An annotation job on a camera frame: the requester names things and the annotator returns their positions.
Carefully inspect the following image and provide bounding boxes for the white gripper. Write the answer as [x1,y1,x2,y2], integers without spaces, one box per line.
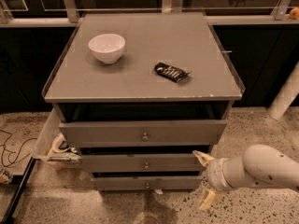
[192,150,228,211]

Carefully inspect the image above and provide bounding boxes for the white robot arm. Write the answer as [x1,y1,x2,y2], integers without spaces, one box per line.
[192,145,299,211]

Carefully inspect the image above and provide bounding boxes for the grey drawer cabinet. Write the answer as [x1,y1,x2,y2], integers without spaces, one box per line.
[41,11,246,192]

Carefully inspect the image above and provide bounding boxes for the grey top drawer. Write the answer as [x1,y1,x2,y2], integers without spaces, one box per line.
[58,102,229,148]

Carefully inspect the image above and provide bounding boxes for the black snack wrapper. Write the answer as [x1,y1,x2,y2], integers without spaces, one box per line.
[154,63,190,83]

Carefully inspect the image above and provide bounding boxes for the white pillar leg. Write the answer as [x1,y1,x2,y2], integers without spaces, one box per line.
[268,62,299,119]

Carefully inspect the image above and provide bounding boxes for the clear plastic storage bin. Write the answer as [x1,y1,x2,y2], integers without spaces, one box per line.
[32,110,80,169]

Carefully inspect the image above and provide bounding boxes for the white ceramic bowl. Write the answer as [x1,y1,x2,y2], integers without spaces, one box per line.
[88,34,126,64]

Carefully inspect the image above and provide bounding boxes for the orange fruit on ledge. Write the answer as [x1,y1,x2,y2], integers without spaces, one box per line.
[289,7,299,20]

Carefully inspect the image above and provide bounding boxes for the black cable on floor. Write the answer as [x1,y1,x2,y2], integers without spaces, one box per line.
[0,128,39,169]

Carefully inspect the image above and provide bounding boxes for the metal window railing frame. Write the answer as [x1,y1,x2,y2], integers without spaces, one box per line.
[0,0,299,27]

